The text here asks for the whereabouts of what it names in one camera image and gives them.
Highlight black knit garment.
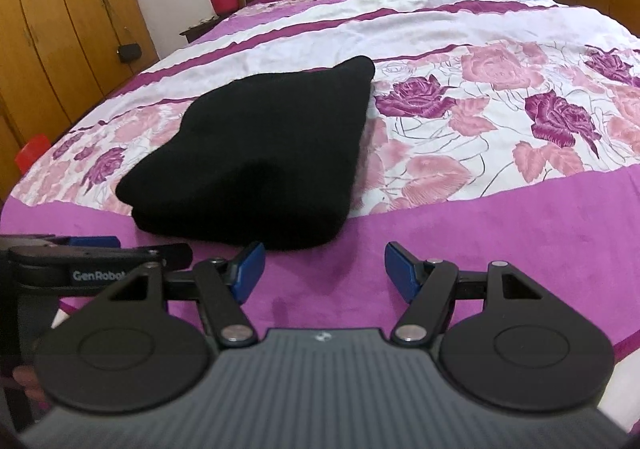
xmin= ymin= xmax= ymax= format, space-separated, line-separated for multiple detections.
xmin=115 ymin=56 xmax=375 ymax=251

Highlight person's hand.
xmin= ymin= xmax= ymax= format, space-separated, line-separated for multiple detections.
xmin=12 ymin=365 xmax=50 ymax=411

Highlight red object on floor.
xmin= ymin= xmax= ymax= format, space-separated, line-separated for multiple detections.
xmin=14 ymin=134 xmax=51 ymax=175

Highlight small black hanging pouch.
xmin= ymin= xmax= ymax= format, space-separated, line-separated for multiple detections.
xmin=117 ymin=43 xmax=142 ymax=65

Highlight purple floral striped duvet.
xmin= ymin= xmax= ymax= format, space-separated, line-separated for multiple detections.
xmin=1 ymin=0 xmax=639 ymax=426

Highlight wooden wardrobe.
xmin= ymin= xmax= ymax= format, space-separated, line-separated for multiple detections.
xmin=1 ymin=0 xmax=157 ymax=190

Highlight dark wooden nightstand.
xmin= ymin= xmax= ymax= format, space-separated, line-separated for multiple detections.
xmin=180 ymin=16 xmax=224 ymax=43

